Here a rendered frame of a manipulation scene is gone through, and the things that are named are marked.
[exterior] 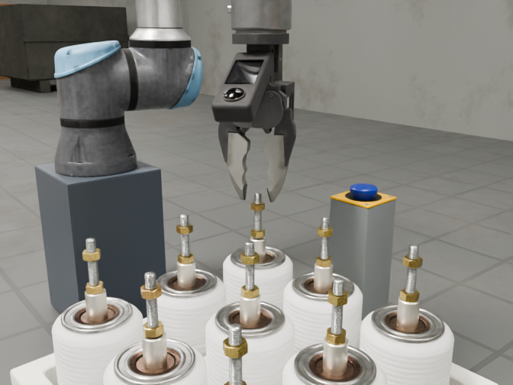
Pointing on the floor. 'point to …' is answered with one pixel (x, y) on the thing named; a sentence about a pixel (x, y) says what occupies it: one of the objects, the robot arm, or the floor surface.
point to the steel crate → (51, 38)
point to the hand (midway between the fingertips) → (256, 192)
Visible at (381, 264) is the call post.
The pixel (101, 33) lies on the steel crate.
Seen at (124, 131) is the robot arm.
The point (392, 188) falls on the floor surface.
